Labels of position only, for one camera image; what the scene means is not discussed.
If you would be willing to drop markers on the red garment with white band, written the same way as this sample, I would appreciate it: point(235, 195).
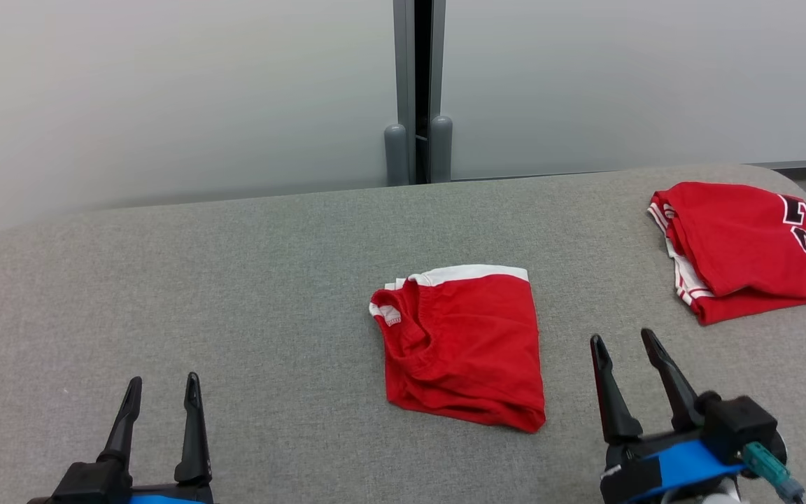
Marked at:
point(473, 350)

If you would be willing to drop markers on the red jersey with striped trim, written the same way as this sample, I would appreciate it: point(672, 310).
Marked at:
point(739, 245)

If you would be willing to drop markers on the grey partition frame with gap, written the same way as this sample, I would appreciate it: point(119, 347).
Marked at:
point(403, 63)

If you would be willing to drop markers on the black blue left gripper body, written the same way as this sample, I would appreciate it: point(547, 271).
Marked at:
point(172, 490)

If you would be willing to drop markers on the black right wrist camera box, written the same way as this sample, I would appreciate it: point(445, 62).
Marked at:
point(742, 423)

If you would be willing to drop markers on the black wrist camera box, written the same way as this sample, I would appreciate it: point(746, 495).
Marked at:
point(88, 486)
point(742, 423)

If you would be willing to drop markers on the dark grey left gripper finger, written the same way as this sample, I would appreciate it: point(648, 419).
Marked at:
point(123, 434)
point(194, 441)

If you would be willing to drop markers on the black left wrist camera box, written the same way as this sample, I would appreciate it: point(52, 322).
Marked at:
point(88, 486)

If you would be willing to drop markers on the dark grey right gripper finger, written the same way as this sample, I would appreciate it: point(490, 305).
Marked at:
point(679, 402)
point(616, 413)

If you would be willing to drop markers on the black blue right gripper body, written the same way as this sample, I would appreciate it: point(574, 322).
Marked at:
point(683, 462)

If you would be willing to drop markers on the grey rounded partition foot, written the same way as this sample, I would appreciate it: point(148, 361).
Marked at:
point(397, 154)
point(441, 147)

